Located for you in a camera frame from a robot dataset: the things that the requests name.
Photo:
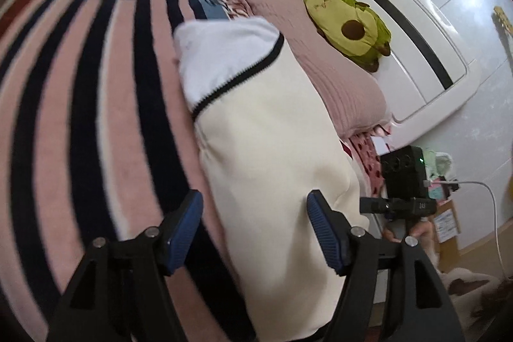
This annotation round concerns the green avocado plush toy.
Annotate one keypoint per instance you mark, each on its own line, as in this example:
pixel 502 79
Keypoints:
pixel 348 21

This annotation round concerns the person's right hand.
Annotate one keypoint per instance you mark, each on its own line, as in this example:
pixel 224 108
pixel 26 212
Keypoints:
pixel 425 232

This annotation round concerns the pale green soft toy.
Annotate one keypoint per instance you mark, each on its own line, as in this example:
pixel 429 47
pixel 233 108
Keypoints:
pixel 439 163

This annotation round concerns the pink dotted cloth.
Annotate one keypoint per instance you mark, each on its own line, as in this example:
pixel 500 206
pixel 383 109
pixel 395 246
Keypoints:
pixel 366 161

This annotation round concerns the yellow wooden object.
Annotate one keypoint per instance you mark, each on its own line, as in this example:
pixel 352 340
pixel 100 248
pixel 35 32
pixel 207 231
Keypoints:
pixel 503 19

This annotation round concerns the pink knitted pillow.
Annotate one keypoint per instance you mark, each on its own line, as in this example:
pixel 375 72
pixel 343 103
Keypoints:
pixel 320 65

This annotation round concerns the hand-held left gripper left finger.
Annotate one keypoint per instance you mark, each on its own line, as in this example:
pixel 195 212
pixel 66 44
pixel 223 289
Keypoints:
pixel 185 233

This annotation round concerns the cardboard box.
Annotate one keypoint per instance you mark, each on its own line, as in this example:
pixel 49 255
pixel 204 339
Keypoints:
pixel 447 224

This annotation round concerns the cream zip jacket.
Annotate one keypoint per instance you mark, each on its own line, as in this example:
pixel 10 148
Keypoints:
pixel 264 125

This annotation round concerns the pink striped blanket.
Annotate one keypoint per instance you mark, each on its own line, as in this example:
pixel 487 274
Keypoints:
pixel 80 105

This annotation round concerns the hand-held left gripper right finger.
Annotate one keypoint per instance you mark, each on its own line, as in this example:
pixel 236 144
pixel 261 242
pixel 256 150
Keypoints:
pixel 324 232

